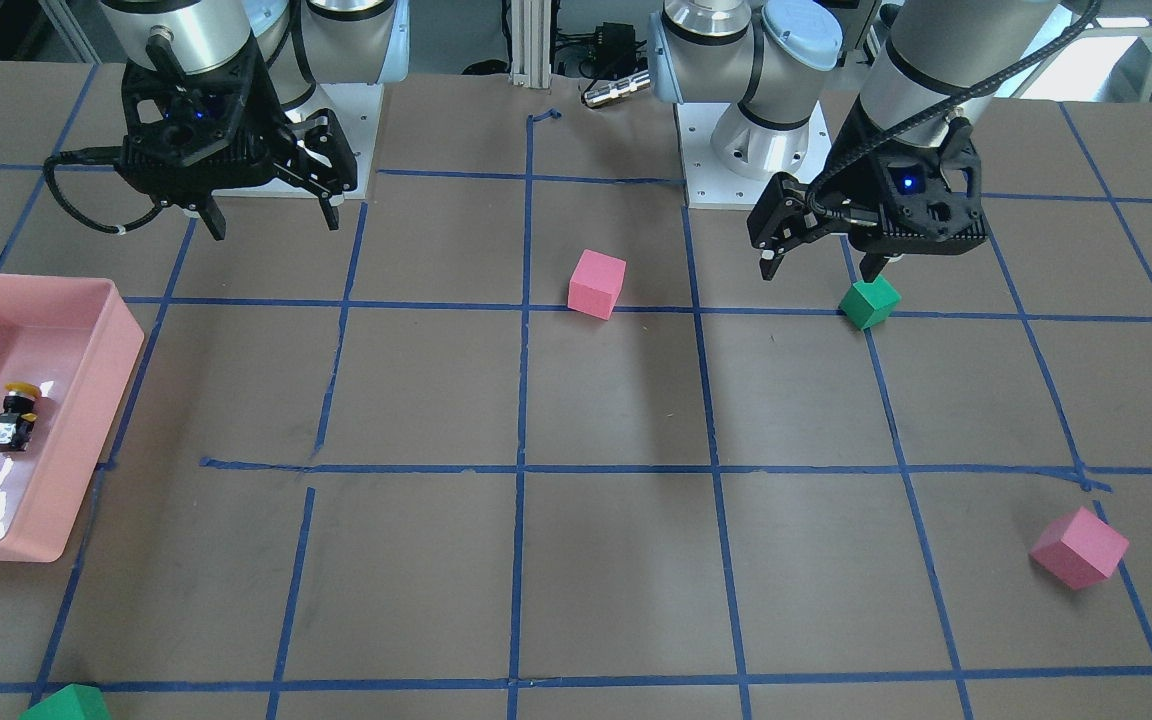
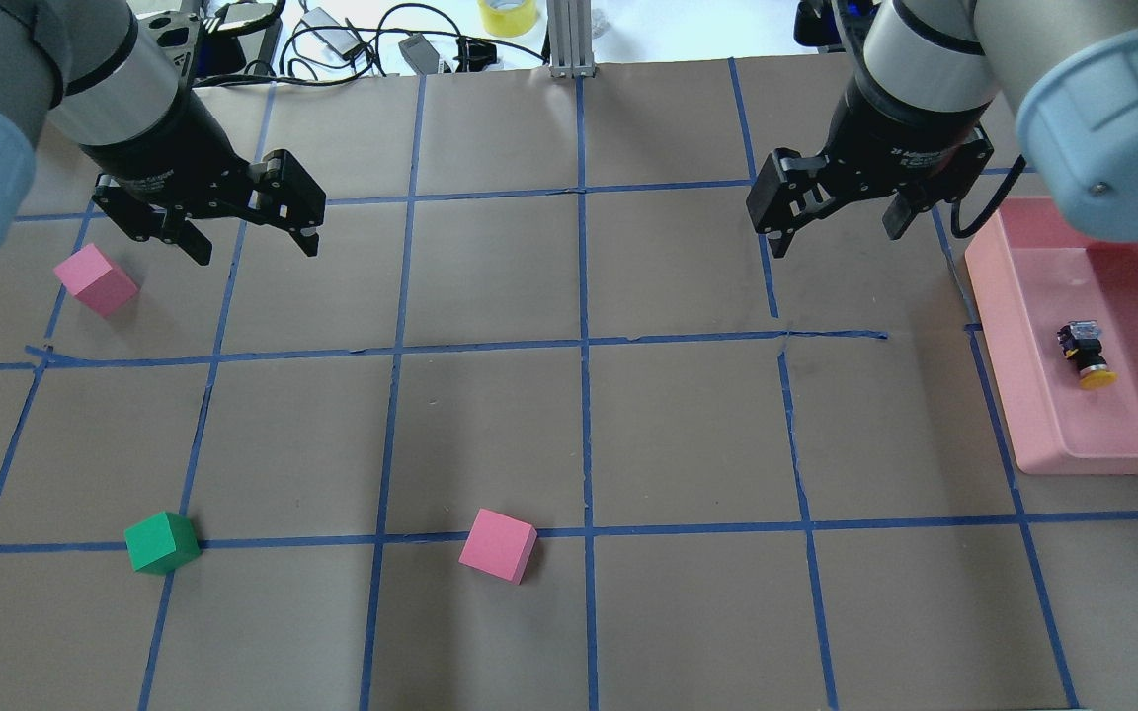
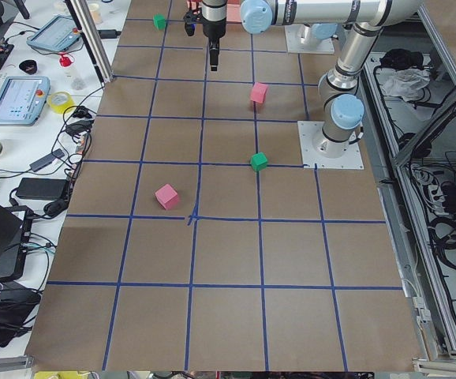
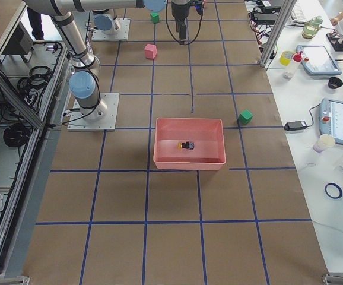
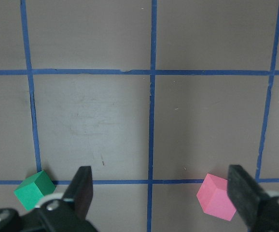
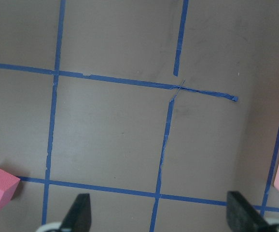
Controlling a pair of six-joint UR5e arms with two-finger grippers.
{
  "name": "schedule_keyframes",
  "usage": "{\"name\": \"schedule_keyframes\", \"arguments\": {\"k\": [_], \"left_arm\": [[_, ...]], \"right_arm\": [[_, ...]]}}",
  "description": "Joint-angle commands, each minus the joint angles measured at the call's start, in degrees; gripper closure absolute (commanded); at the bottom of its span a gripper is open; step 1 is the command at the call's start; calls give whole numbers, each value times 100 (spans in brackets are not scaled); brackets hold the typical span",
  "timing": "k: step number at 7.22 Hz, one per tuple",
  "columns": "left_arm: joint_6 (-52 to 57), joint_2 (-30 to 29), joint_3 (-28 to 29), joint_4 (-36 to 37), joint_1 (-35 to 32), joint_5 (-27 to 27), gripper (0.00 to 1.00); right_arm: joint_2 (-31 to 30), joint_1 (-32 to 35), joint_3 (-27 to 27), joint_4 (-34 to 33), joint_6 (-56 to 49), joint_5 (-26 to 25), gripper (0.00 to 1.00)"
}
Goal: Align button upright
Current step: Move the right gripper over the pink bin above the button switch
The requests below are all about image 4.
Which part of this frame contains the yellow tape roll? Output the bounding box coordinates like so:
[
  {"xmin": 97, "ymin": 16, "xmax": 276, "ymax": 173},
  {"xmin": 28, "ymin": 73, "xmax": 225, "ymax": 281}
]
[{"xmin": 279, "ymin": 50, "xmax": 294, "ymax": 67}]

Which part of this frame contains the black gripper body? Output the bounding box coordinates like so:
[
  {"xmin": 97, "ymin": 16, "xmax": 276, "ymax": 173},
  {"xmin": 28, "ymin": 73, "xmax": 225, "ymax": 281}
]
[{"xmin": 171, "ymin": 0, "xmax": 188, "ymax": 33}]

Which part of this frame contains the aluminium frame post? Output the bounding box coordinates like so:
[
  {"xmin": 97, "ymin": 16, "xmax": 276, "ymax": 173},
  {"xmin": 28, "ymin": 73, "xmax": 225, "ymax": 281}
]
[{"xmin": 258, "ymin": 0, "xmax": 296, "ymax": 67}]

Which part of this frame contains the pink cube near bases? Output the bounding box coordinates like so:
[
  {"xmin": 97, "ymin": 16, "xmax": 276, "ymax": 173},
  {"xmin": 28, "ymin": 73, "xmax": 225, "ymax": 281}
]
[{"xmin": 144, "ymin": 44, "xmax": 157, "ymax": 59}]

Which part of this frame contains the green cube near base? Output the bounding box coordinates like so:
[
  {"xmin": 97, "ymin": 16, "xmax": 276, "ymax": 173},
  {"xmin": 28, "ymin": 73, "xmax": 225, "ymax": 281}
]
[{"xmin": 150, "ymin": 12, "xmax": 160, "ymax": 24}]

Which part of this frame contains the black small bowl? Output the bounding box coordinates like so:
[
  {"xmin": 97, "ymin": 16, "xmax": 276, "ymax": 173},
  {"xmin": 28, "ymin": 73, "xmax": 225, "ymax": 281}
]
[{"xmin": 328, "ymin": 77, "xmax": 343, "ymax": 90}]

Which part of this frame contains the pink plastic bin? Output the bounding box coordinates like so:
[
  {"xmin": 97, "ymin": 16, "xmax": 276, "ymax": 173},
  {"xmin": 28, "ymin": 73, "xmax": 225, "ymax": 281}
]
[{"xmin": 153, "ymin": 118, "xmax": 226, "ymax": 170}]

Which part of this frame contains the teach pendant with lit screen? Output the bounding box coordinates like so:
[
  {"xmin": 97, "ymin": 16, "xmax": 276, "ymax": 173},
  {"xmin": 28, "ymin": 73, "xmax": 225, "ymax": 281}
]
[{"xmin": 319, "ymin": 98, "xmax": 343, "ymax": 145}]

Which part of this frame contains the blue tape ring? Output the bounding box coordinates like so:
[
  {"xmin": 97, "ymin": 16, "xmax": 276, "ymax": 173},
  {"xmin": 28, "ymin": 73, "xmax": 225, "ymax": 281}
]
[{"xmin": 324, "ymin": 183, "xmax": 343, "ymax": 200}]

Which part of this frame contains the paper cup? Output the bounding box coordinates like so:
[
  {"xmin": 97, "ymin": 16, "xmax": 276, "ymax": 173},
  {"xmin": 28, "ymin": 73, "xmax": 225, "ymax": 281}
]
[{"xmin": 313, "ymin": 134, "xmax": 336, "ymax": 153}]

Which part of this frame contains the teach pendant grey screen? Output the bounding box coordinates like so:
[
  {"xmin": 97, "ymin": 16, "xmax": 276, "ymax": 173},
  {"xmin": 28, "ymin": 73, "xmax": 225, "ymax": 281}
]
[{"xmin": 296, "ymin": 45, "xmax": 342, "ymax": 77}]

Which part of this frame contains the green glass bottle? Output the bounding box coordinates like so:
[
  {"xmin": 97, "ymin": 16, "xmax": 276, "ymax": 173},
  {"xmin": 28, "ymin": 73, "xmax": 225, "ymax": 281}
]
[{"xmin": 301, "ymin": 16, "xmax": 323, "ymax": 39}]

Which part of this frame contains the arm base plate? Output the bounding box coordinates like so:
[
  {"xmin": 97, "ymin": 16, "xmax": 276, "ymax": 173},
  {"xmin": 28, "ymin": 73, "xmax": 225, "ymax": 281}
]
[
  {"xmin": 91, "ymin": 15, "xmax": 131, "ymax": 41},
  {"xmin": 67, "ymin": 93, "xmax": 120, "ymax": 131}
]

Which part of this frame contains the black power adapter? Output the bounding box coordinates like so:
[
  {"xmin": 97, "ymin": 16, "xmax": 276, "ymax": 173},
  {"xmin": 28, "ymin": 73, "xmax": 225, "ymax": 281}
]
[{"xmin": 284, "ymin": 121, "xmax": 308, "ymax": 131}]

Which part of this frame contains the green cube near bin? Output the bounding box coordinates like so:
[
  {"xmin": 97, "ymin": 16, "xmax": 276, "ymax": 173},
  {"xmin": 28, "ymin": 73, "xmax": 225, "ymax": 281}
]
[{"xmin": 238, "ymin": 109, "xmax": 253, "ymax": 125}]

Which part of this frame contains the yellow black push button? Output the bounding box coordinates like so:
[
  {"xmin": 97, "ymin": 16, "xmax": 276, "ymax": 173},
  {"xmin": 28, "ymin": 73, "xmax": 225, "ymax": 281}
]
[{"xmin": 178, "ymin": 141, "xmax": 195, "ymax": 150}]

